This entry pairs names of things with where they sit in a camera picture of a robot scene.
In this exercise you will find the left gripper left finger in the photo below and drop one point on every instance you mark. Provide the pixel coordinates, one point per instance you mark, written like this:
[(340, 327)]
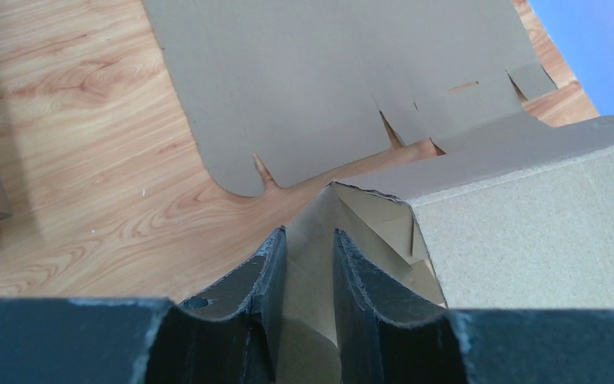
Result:
[(227, 333)]

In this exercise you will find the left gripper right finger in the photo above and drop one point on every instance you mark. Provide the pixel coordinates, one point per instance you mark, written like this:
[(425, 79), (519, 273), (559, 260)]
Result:
[(386, 333)]

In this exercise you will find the flat cardboard sheet underneath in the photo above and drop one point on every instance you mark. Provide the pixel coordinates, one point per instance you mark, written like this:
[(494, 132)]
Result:
[(304, 87)]

